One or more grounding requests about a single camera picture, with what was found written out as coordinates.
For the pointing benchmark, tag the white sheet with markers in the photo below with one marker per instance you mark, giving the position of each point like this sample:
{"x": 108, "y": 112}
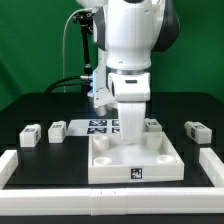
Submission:
{"x": 85, "y": 127}

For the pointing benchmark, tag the white square tabletop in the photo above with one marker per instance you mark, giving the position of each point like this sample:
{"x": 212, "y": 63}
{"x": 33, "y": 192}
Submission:
{"x": 152, "y": 159}

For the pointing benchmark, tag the black camera stand pole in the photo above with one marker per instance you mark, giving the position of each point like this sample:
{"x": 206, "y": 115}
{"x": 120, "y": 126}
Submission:
{"x": 85, "y": 20}

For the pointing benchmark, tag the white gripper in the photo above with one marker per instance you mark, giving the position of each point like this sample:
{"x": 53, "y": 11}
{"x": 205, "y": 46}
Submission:
{"x": 131, "y": 92}

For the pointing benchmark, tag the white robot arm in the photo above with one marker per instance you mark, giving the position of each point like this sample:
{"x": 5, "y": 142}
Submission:
{"x": 127, "y": 32}

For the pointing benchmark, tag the white U-shaped fence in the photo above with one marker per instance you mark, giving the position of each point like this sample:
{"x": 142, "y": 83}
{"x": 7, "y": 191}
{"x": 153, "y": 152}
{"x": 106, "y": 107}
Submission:
{"x": 122, "y": 201}

